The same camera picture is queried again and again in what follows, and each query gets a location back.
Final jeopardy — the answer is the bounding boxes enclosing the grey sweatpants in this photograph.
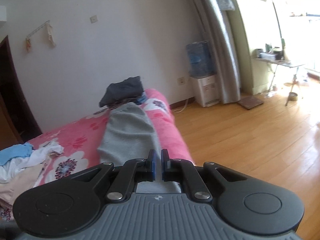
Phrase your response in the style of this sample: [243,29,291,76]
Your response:
[97,102,181,193]

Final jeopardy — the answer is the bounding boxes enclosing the brown folded clothes in stack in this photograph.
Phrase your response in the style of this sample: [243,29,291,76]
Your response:
[107,92,148,109]

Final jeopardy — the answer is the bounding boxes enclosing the folding table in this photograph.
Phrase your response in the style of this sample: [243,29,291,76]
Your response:
[255,43,303,107]

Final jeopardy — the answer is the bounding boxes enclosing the pink floral blanket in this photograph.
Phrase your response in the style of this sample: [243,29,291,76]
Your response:
[29,89,192,185]

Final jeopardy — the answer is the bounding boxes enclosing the black folded garment on stack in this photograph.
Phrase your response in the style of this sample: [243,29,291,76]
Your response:
[99,76,144,107]

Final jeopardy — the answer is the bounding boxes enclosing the white water dispenser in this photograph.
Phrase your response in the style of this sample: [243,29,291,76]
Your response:
[190,75,220,107]

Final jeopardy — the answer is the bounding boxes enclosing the brown floor mat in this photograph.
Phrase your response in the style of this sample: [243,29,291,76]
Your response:
[237,95,264,110]

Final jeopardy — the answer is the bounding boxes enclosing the white garment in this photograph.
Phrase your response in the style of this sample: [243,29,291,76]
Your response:
[1,141,64,183]

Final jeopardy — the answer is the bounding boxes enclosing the beige curtain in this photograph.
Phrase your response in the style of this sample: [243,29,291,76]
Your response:
[189,0,240,104]

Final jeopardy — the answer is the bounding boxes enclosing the blue water bottle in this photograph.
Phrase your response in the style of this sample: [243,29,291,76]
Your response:
[186,41,216,78]

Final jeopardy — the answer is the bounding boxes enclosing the beige garment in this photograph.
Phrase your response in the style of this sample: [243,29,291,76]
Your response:
[1,164,48,209]

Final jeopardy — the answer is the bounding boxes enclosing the light blue garment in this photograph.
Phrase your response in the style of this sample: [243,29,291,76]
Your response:
[0,142,33,166]

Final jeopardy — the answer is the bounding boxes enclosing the olive cabinet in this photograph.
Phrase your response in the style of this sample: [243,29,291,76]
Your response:
[225,0,264,95]

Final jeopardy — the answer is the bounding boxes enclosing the wooden door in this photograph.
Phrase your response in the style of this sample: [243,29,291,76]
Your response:
[0,37,42,149]

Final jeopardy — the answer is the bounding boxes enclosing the white power cord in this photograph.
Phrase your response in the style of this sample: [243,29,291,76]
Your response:
[171,98,189,113]

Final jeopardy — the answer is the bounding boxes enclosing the wall socket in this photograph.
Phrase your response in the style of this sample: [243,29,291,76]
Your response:
[177,77,185,86]

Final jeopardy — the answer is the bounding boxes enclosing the wall hook rack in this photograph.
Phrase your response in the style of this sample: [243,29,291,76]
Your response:
[25,20,56,53]

